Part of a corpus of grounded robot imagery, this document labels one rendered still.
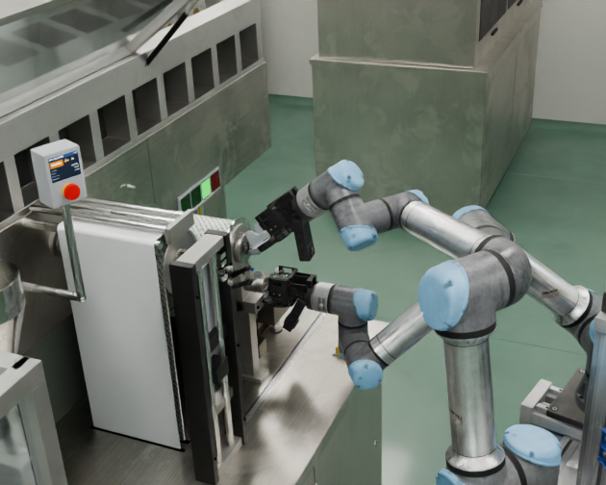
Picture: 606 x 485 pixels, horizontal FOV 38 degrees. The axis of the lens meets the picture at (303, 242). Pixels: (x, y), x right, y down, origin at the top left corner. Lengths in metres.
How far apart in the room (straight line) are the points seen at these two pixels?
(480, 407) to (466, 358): 0.11
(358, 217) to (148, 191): 0.69
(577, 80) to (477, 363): 4.92
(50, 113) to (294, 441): 0.92
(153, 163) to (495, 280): 1.10
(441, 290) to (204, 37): 1.27
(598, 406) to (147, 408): 0.99
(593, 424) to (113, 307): 1.07
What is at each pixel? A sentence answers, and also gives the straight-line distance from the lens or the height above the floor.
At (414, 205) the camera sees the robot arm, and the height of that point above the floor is 1.41.
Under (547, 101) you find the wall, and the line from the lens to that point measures 6.58.
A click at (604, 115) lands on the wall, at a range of 6.56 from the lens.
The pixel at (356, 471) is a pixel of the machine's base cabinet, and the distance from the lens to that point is 2.54.
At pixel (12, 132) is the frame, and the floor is 1.62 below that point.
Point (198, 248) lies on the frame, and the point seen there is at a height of 1.44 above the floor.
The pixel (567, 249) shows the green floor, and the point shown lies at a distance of 4.91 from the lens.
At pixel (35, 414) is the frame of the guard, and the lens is 1.22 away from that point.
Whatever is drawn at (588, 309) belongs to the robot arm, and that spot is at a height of 1.05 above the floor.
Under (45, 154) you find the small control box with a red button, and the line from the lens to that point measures 1.56.
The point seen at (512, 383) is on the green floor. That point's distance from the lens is 3.84.
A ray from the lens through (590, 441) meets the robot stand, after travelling 2.09.
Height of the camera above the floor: 2.24
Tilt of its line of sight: 27 degrees down
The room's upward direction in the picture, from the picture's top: 3 degrees counter-clockwise
